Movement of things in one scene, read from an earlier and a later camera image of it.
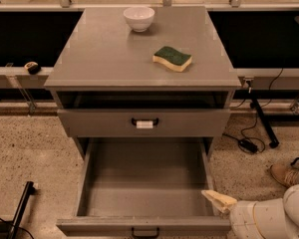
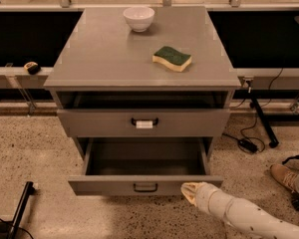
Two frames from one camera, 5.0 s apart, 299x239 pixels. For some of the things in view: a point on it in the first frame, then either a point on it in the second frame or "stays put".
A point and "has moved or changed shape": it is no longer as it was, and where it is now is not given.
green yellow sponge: [172, 58] stays put
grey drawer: [147, 187] has moved or changed shape
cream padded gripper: [243, 218] -> [206, 195]
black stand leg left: [30, 189] stays put
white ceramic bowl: [139, 19] stays put
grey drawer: [145, 122] stays put
